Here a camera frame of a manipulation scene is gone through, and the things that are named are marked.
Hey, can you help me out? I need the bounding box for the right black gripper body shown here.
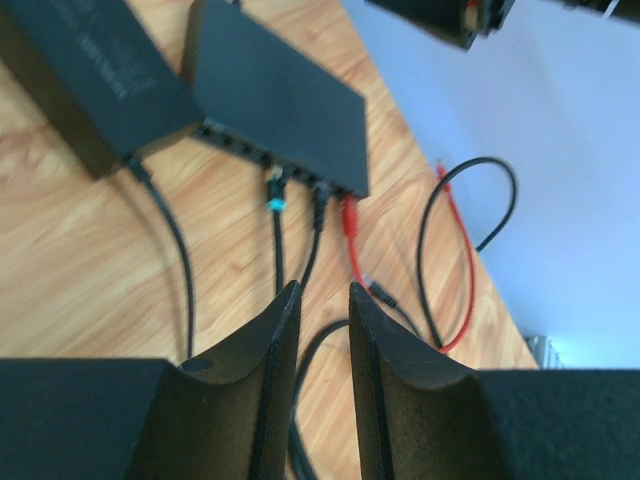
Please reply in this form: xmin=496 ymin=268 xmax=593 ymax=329
xmin=369 ymin=0 xmax=514 ymax=50

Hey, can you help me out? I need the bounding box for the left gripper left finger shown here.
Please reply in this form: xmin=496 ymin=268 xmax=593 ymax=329
xmin=134 ymin=281 xmax=302 ymax=479

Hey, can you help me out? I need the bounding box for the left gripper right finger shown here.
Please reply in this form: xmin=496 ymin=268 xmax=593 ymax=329
xmin=349 ymin=283 xmax=505 ymax=479

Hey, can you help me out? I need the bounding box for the red ethernet cable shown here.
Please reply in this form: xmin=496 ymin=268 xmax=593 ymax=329
xmin=339 ymin=158 xmax=475 ymax=354

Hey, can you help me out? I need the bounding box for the black network switch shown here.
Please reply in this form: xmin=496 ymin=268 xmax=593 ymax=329
xmin=182 ymin=1 xmax=369 ymax=198

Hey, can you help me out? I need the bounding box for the black ethernet cable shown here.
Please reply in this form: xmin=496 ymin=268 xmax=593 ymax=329
xmin=299 ymin=180 xmax=332 ymax=289

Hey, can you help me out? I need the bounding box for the black power adapter brick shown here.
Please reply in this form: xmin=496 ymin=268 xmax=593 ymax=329
xmin=1 ymin=1 xmax=204 ymax=179

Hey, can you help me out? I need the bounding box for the black side cable loop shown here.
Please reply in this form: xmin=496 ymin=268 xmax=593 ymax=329
xmin=417 ymin=156 xmax=519 ymax=349

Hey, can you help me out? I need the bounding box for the black cable with teal plug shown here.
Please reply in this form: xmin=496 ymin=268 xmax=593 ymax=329
xmin=263 ymin=164 xmax=289 ymax=296

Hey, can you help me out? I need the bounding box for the black adapter power cord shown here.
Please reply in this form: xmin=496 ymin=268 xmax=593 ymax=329
xmin=127 ymin=154 xmax=196 ymax=351

